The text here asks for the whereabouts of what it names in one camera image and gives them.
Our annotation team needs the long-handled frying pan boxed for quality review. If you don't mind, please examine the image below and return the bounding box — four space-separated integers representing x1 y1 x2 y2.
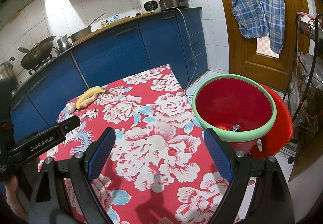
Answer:
68 13 105 41

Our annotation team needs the red floral tablecloth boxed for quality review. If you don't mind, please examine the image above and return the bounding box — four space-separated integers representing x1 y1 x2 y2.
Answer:
38 64 243 224

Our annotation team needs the gas stove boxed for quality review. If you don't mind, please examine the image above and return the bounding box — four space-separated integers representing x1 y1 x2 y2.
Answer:
28 56 55 75

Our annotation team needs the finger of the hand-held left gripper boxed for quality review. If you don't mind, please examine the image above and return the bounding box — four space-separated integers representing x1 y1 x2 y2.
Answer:
56 115 81 138

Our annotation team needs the white power cable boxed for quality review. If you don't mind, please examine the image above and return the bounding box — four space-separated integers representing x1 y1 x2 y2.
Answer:
177 7 198 97

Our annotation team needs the yellow banana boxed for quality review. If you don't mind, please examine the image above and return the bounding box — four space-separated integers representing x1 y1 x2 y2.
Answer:
75 86 109 111

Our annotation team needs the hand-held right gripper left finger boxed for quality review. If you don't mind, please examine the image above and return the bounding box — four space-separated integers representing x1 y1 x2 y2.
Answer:
27 127 116 224

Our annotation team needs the ginger root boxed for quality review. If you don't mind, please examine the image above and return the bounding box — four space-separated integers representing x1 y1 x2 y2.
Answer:
79 94 98 109

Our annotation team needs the wire storage rack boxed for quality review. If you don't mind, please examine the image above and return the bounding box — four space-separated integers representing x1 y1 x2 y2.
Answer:
281 12 323 164

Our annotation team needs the red plastic chair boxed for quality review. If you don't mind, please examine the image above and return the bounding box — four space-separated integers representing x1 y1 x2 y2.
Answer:
250 84 294 160

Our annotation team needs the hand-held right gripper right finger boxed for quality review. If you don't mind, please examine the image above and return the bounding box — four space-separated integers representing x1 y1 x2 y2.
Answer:
203 128 296 224

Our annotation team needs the blue kitchen cabinet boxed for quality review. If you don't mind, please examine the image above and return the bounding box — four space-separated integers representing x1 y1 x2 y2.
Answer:
10 7 208 144

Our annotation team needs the blue plaid shirt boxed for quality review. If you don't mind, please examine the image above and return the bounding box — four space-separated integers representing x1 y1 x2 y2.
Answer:
226 0 285 54

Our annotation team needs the black wok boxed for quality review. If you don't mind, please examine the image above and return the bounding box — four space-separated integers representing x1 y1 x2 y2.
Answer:
18 36 56 70

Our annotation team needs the small steel kettle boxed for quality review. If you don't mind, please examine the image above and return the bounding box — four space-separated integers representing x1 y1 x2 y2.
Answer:
54 34 73 53

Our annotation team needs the person's left hand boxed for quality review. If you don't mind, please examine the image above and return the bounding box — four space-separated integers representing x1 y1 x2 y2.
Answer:
5 176 27 221

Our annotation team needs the steel stockpot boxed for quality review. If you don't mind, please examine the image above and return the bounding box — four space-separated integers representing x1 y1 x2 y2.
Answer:
0 57 18 80

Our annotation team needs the dark electric cooker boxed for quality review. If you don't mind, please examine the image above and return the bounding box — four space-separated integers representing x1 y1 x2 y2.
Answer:
160 0 190 11

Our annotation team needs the blue white packet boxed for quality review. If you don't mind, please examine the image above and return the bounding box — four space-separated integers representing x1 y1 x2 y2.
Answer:
109 15 131 23

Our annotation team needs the wooden door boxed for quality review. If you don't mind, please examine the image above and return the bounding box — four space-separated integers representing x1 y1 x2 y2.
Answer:
211 0 315 90

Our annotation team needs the red bucket with green rim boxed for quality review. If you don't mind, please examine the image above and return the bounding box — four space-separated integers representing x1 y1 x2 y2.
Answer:
191 74 277 154

